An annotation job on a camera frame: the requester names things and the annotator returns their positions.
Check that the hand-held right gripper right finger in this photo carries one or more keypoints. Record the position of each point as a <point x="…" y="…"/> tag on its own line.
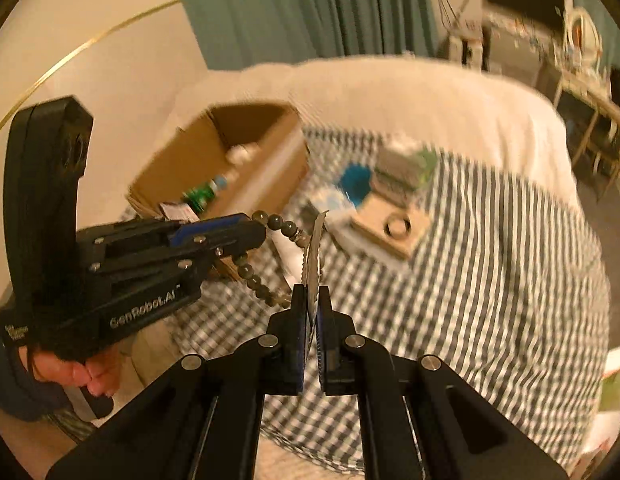
<point x="326" y="360"/>

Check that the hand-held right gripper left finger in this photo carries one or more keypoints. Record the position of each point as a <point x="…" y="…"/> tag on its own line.
<point x="300" y="350"/>

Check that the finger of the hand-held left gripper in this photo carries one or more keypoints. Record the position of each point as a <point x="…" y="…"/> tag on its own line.
<point x="240" y="242"/>
<point x="210" y="225"/>

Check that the brown cardboard box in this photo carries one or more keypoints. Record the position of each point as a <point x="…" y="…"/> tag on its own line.
<point x="270" y="175"/>

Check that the white serrated sachet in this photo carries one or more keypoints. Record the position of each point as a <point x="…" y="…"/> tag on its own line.
<point x="312" y="260"/>

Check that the small tan medicine box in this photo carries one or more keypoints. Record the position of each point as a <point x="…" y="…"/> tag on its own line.
<point x="374" y="225"/>

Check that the person's left forearm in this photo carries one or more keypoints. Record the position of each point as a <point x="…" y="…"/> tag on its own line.
<point x="15" y="385"/>

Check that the person's left hand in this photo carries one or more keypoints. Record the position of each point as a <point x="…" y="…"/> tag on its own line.
<point x="75" y="375"/>

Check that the white and blue packet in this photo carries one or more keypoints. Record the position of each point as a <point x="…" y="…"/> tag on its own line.
<point x="330" y="202"/>

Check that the green and white box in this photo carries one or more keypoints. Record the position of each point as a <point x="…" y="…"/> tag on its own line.
<point x="399" y="170"/>

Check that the grey gingham blanket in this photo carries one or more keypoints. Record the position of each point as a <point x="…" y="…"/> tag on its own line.
<point x="489" y="285"/>

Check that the cream textured blanket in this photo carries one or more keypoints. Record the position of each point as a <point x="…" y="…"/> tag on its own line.
<point x="389" y="95"/>

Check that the green curtain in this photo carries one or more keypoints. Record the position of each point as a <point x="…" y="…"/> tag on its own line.
<point x="290" y="5"/>

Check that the small white cabinet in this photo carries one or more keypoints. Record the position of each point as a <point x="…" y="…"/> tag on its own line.
<point x="467" y="47"/>

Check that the white framed round mirror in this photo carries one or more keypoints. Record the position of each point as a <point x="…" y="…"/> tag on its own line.
<point x="592" y="30"/>

